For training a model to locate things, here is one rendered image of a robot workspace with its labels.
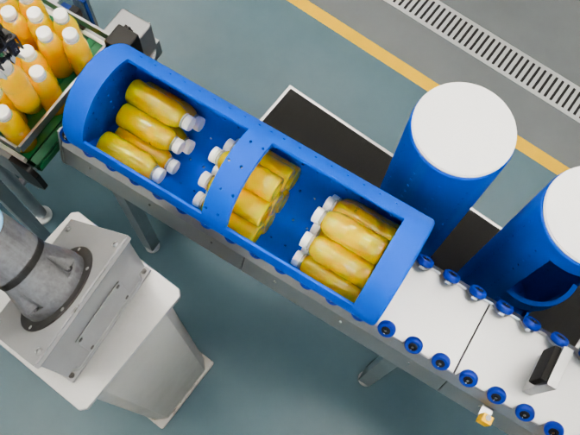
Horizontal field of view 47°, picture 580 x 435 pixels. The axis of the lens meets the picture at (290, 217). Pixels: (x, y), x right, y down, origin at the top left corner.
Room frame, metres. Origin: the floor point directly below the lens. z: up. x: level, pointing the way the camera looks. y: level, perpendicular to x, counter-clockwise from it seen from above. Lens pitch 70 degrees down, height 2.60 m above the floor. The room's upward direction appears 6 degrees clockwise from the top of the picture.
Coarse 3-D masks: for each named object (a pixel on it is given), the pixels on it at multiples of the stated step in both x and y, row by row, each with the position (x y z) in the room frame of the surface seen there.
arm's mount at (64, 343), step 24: (72, 240) 0.39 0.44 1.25; (96, 240) 0.37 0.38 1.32; (120, 240) 0.36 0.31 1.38; (96, 264) 0.31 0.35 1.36; (120, 264) 0.32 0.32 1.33; (96, 288) 0.26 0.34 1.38; (120, 288) 0.29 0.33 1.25; (0, 312) 0.23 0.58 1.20; (72, 312) 0.21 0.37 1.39; (96, 312) 0.24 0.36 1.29; (120, 312) 0.26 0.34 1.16; (0, 336) 0.18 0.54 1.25; (24, 336) 0.17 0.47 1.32; (48, 336) 0.17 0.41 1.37; (72, 336) 0.18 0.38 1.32; (96, 336) 0.20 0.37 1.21; (48, 360) 0.13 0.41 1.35; (72, 360) 0.15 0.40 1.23
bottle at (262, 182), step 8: (224, 152) 0.66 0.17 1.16; (216, 160) 0.64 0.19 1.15; (256, 168) 0.63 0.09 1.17; (264, 168) 0.63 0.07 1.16; (256, 176) 0.61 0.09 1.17; (264, 176) 0.61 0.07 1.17; (272, 176) 0.61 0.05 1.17; (280, 176) 0.62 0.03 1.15; (248, 184) 0.59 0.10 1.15; (256, 184) 0.59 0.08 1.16; (264, 184) 0.59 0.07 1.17; (272, 184) 0.59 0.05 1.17; (280, 184) 0.60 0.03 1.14; (256, 192) 0.58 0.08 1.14; (264, 192) 0.57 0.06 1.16; (272, 192) 0.57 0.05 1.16; (272, 200) 0.57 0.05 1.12
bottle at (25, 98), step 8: (16, 72) 0.81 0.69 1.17; (0, 80) 0.79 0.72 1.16; (8, 80) 0.79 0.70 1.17; (16, 80) 0.80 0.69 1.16; (24, 80) 0.81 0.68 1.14; (8, 88) 0.78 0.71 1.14; (16, 88) 0.79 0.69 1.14; (24, 88) 0.80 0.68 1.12; (32, 88) 0.82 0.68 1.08; (8, 96) 0.78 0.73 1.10; (16, 96) 0.78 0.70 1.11; (24, 96) 0.79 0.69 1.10; (32, 96) 0.80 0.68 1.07; (16, 104) 0.78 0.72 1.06; (24, 104) 0.78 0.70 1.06; (32, 104) 0.79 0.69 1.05; (24, 112) 0.78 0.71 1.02
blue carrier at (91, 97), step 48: (96, 96) 0.74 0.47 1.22; (192, 96) 0.77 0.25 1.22; (96, 144) 0.72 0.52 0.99; (240, 144) 0.65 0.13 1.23; (288, 144) 0.68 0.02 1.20; (192, 192) 0.63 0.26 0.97; (336, 192) 0.64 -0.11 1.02; (384, 192) 0.60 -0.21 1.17; (240, 240) 0.47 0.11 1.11; (288, 240) 0.53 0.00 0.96; (384, 288) 0.36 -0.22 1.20
